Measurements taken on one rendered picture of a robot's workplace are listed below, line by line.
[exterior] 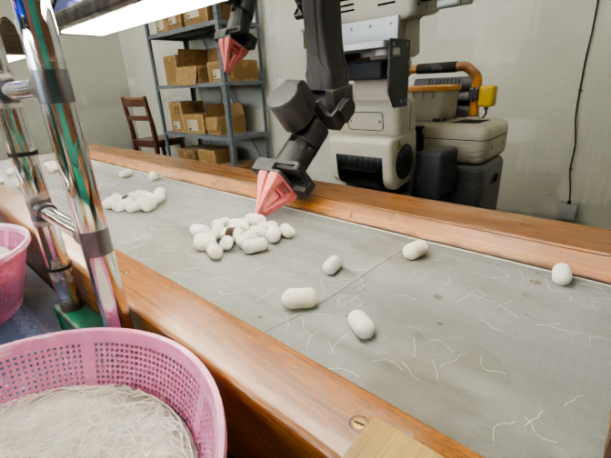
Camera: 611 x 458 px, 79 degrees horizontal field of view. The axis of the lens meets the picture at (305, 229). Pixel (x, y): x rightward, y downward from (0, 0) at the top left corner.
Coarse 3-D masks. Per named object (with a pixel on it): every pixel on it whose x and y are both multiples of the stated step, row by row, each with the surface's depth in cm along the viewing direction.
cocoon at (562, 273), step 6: (558, 264) 41; (564, 264) 40; (552, 270) 41; (558, 270) 40; (564, 270) 39; (570, 270) 40; (552, 276) 40; (558, 276) 39; (564, 276) 39; (570, 276) 39; (558, 282) 39; (564, 282) 39
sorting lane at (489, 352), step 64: (64, 192) 88; (128, 192) 85; (192, 192) 82; (192, 256) 51; (256, 256) 50; (320, 256) 49; (384, 256) 48; (448, 256) 47; (256, 320) 36; (320, 320) 36; (384, 320) 35; (448, 320) 35; (512, 320) 35; (576, 320) 34; (384, 384) 28; (448, 384) 28; (512, 384) 27; (576, 384) 27; (512, 448) 23; (576, 448) 23
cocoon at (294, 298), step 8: (296, 288) 38; (304, 288) 38; (312, 288) 38; (288, 296) 37; (296, 296) 37; (304, 296) 37; (312, 296) 37; (288, 304) 37; (296, 304) 37; (304, 304) 37; (312, 304) 37
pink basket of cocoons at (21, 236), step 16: (0, 224) 58; (16, 224) 57; (0, 240) 58; (16, 240) 57; (16, 256) 49; (0, 272) 46; (16, 272) 50; (0, 288) 47; (16, 288) 51; (0, 304) 48; (16, 304) 52; (0, 320) 49
